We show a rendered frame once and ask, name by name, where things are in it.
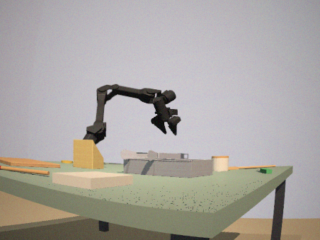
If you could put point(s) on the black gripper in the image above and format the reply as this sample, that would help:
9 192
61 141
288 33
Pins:
163 116

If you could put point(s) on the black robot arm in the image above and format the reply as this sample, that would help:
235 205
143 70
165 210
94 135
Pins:
97 131

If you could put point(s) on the beige cylinder with orange lid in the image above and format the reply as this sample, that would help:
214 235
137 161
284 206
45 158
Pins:
220 163

